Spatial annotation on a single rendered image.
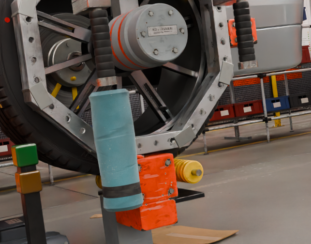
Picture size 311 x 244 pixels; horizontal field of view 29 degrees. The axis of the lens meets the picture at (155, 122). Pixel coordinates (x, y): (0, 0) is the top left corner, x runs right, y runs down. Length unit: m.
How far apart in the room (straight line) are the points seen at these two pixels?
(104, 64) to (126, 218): 0.49
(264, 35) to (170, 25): 0.93
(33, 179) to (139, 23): 0.41
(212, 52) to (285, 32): 0.72
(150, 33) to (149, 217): 0.44
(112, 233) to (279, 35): 1.02
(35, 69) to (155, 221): 0.46
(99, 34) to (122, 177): 0.32
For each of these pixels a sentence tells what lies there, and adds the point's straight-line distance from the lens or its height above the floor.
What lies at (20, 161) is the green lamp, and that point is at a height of 0.63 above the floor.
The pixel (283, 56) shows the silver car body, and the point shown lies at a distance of 2.28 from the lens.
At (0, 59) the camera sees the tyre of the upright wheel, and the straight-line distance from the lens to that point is 1.44.
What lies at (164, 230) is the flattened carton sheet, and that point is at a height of 0.01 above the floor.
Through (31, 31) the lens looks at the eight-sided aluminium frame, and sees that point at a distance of 1.38.
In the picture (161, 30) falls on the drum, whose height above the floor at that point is 0.85.
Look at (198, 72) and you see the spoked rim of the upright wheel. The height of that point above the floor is 0.76.
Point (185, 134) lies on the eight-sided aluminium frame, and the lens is 1.51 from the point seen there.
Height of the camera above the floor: 0.73
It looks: 3 degrees down
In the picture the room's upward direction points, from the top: 7 degrees counter-clockwise
